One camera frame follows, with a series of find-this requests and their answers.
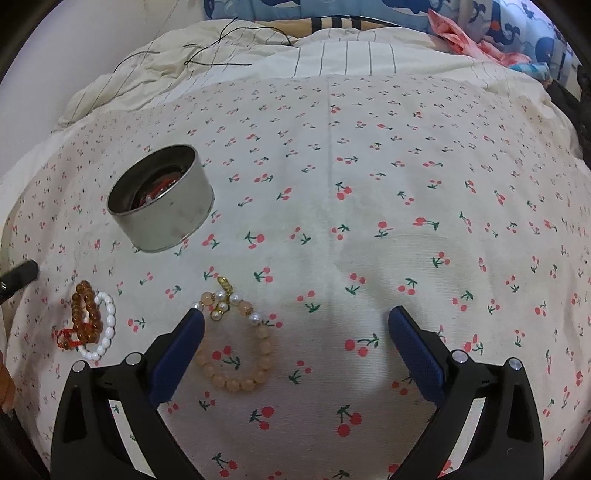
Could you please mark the tan striped pillow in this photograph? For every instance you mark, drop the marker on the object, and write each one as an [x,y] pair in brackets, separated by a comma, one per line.
[300,28]

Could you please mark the pink cloth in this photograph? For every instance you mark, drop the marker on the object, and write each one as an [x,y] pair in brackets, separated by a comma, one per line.
[460,43]

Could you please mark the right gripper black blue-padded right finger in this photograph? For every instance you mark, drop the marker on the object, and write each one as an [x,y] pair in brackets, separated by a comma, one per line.
[507,442]

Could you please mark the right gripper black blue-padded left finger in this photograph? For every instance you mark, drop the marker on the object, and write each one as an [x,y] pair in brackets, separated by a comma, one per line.
[108,425]

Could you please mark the round silver metal tin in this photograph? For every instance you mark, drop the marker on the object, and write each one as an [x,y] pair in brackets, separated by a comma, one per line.
[162,199]

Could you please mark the cream striped duvet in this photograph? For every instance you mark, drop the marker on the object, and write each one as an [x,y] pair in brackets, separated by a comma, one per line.
[186,60]

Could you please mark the blue whale print curtain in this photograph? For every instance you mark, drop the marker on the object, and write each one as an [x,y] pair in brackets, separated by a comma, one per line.
[511,26]

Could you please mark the cherry print bed sheet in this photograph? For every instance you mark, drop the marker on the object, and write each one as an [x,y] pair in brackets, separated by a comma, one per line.
[336,199]

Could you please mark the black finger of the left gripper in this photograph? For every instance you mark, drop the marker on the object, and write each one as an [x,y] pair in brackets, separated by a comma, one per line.
[17,279]

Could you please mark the black object right edge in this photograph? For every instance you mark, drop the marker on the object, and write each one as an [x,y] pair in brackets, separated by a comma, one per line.
[577,110]

